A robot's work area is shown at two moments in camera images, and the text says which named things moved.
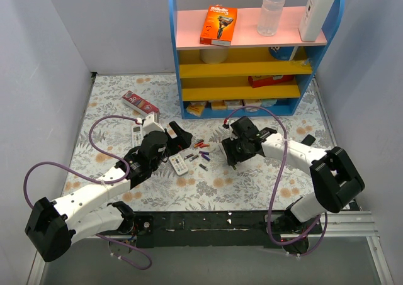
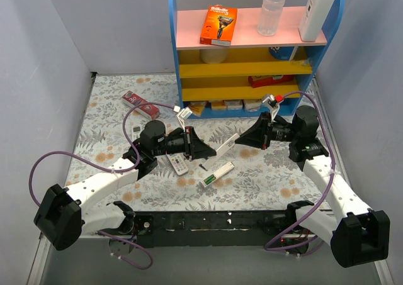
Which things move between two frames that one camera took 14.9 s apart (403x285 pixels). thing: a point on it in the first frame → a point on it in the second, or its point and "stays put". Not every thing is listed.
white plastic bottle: x=321 y=1 stays put
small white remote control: x=179 y=165 stays put
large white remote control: x=136 y=136 stays put
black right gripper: x=232 y=150 → x=266 y=131
